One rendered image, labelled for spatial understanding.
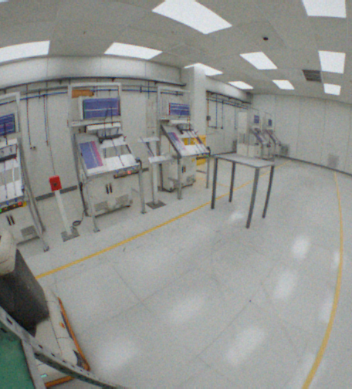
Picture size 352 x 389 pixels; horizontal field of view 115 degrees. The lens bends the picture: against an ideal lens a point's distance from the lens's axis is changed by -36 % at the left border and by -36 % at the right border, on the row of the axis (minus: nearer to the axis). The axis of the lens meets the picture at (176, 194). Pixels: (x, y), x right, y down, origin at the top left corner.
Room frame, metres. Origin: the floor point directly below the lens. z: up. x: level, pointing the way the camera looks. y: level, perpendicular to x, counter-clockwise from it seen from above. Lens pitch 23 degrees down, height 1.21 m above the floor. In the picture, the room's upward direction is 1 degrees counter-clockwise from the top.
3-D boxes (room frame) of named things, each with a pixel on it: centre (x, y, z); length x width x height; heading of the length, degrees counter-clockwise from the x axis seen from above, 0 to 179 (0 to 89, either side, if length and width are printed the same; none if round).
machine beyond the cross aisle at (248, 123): (5.74, -2.59, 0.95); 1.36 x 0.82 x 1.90; 42
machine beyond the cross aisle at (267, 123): (6.69, -3.69, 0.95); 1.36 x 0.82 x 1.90; 42
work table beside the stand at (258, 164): (2.13, -0.90, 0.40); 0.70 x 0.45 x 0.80; 33
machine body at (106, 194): (2.42, 1.15, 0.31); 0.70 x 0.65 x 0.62; 132
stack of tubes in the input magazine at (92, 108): (2.36, 1.02, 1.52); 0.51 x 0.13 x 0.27; 132
